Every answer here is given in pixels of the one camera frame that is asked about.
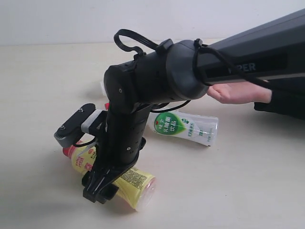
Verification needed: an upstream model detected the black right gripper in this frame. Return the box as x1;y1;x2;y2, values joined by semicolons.
81;104;147;204

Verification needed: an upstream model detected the yellow label bottle red cap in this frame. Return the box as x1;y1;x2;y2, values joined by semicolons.
62;143;156;212

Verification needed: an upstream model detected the clear bottle red label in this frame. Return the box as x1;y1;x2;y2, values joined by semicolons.
104;103;110;110

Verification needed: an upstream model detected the green white label yogurt bottle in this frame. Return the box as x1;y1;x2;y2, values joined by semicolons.
147;111;219;146

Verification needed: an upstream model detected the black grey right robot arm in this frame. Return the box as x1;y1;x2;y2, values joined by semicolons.
81;10;305;202

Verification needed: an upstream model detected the clear tea bottle white cap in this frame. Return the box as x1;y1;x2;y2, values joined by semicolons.
100;82;107;96

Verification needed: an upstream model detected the person's open bare hand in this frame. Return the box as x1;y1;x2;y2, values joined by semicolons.
207;82;272;104

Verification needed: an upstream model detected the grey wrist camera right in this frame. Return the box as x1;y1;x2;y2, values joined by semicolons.
54;103;107;148

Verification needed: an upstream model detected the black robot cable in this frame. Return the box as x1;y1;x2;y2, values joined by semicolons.
113;29;272;113

